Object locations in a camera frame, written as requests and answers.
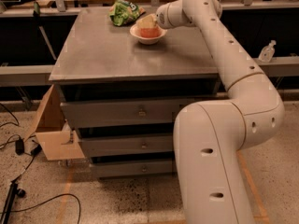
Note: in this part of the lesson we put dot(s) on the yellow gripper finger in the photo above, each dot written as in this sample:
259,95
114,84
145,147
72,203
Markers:
147,22

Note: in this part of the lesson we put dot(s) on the red apple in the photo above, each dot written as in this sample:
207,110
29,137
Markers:
149,32

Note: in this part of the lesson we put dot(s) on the white paper bowl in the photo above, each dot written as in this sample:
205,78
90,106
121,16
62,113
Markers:
134,31

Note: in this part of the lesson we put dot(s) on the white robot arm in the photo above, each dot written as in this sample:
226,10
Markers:
208,134

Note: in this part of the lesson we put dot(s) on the green chip bag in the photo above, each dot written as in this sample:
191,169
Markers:
125,12

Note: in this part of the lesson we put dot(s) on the grey drawer cabinet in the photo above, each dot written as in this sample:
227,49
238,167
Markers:
102,62

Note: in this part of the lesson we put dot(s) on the grey top drawer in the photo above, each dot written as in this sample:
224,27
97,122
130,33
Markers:
120,113

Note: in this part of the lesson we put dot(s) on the grey drawer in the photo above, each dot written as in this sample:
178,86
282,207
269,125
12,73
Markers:
120,113
126,145
133,168

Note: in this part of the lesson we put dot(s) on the clear sanitizer bottle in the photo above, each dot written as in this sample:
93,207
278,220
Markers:
267,52

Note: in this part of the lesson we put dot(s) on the grey middle drawer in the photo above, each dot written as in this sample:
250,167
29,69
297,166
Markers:
126,145

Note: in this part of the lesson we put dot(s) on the grey bottom drawer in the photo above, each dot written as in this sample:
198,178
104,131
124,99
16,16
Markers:
133,168

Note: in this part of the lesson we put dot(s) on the cardboard box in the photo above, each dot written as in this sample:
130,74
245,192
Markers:
58,141

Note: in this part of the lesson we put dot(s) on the black power adapter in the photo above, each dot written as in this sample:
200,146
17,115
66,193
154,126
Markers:
19,147

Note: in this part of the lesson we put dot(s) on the black tripod leg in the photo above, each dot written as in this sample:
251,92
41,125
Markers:
14,191

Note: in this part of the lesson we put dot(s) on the grey metal rail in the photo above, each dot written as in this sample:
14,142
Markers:
38,75

